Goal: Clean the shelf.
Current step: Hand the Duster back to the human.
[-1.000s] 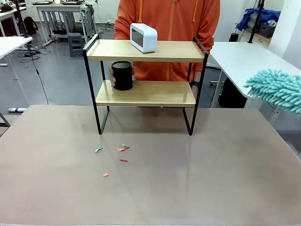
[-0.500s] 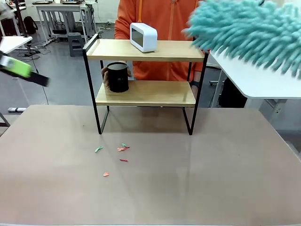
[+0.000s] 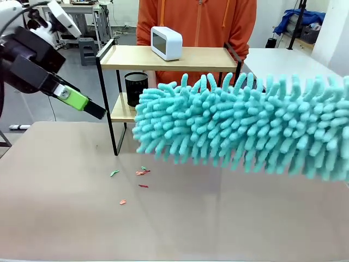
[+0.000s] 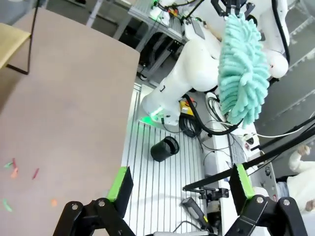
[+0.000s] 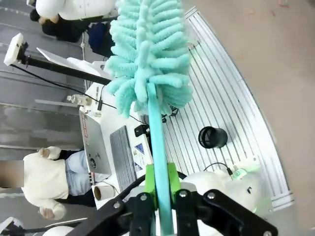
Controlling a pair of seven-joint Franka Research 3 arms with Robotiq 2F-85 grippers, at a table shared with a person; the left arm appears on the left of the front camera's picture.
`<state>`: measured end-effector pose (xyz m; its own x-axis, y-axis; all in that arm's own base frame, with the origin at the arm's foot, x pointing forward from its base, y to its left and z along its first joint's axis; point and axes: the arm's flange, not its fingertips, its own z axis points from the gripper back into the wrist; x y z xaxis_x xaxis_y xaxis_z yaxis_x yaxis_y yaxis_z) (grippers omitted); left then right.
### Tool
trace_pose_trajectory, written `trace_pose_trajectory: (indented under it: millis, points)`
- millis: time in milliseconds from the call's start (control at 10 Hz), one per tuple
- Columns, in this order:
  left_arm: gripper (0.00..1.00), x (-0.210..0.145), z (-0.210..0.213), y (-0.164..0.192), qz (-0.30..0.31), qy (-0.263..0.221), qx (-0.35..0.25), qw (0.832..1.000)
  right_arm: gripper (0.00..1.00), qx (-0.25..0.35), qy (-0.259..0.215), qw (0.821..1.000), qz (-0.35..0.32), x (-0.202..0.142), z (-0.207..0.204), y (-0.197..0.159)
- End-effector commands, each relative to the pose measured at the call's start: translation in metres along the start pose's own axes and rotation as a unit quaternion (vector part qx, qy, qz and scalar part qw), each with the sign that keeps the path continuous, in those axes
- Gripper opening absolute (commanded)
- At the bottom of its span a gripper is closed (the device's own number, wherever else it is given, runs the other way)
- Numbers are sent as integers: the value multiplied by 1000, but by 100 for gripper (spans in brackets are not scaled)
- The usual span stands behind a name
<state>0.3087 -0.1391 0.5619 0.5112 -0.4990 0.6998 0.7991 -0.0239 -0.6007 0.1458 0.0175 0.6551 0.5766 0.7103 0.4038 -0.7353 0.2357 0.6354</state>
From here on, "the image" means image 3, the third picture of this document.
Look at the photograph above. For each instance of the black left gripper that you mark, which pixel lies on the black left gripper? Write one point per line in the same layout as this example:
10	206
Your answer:
30	54

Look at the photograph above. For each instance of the white digital alarm clock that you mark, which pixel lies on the white digital alarm clock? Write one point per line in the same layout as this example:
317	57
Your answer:
166	43

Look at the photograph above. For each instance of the teal chenille duster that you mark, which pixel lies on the teal chenille duster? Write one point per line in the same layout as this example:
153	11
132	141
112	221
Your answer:
240	128

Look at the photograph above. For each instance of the orange sleeved right forearm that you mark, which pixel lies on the orange sleeved right forearm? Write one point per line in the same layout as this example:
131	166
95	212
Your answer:
143	32

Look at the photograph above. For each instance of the orange sleeved left forearm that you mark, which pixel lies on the orange sleeved left forearm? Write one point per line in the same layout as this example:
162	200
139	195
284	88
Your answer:
244	41

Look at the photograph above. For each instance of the grey step stool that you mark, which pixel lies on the grey step stool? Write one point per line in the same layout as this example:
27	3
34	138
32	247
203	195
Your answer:
87	52

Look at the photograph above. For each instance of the black mesh pen cup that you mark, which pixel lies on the black mesh pen cup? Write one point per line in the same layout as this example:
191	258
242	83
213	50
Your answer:
135	87

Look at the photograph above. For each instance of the white floor power strip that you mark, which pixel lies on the white floor power strip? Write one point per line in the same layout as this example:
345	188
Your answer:
19	127

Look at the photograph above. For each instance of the white-legged background desk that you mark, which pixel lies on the white-legged background desk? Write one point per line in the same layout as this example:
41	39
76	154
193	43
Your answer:
87	8

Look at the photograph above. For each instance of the red paper scrap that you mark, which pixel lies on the red paper scrap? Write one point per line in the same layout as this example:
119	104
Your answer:
142	172
143	186

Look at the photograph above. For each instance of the orange paper scrap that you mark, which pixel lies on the orange paper scrap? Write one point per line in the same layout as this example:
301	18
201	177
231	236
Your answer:
123	202

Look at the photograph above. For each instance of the person in orange hoodie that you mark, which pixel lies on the person in orange hoodie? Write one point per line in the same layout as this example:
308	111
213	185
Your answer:
201	21

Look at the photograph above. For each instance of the large white table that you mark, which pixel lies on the large white table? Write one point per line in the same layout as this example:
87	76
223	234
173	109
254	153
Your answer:
286	62

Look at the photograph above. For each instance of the black tripod pole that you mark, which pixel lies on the black tripod pole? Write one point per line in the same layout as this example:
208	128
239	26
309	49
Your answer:
297	24

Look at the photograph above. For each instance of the blue cloth pile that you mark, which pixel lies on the blue cloth pile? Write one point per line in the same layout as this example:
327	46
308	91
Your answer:
297	20

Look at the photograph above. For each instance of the grey storage crate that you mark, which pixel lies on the grey storage crate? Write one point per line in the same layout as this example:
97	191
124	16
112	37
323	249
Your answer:
309	34

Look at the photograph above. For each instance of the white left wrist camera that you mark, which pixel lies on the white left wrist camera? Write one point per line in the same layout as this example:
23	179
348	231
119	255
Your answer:
64	19

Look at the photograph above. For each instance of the wooden two-tier black-frame shelf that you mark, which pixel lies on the wooden two-tier black-frame shelf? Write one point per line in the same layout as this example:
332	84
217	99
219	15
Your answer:
169	61

